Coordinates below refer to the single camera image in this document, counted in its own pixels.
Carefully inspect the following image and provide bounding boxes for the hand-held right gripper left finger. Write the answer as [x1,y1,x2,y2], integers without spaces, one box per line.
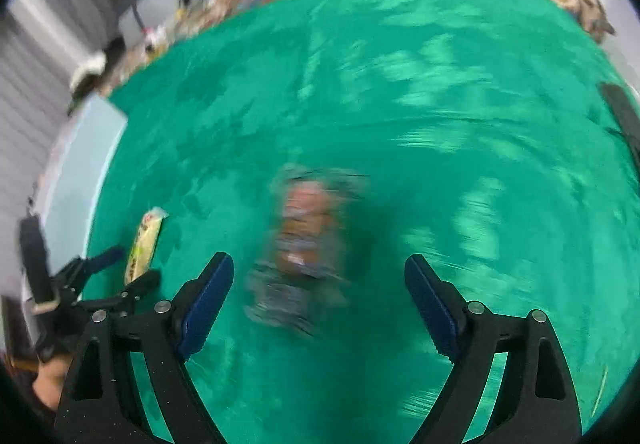
[54,251,235,444]

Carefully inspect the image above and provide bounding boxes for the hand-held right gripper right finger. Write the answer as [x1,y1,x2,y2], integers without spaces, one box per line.
[404,254,583,444]

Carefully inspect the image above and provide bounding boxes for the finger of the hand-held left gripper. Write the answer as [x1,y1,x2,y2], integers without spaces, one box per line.
[75,247,127,285]
[107,269,162,310]

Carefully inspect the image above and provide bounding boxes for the pale yellow stick packet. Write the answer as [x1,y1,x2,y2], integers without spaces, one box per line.
[124,207,170,284]

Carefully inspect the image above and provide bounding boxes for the clear packet brown snack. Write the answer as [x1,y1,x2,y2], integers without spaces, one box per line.
[244,163,373,337]

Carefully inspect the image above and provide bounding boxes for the person's left hand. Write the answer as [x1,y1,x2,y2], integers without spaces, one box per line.
[31,356,71,412]

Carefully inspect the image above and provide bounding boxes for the green patterned blanket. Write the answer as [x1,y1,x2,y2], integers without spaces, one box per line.
[80,0,640,444]

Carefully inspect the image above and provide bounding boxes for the white sheer curtain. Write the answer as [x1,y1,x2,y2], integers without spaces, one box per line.
[0,9,76,185]

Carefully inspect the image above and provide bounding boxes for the white cloth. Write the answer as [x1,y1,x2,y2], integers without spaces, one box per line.
[70,53,107,90]

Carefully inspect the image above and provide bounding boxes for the thin bamboo stick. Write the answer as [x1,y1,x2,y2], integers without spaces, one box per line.
[592,366,610,417]

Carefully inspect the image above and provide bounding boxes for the small red white bottle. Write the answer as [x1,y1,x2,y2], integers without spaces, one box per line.
[145,27,168,55]

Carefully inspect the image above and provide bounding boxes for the black tablet with cable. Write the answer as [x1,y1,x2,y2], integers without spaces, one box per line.
[599,82,640,135]

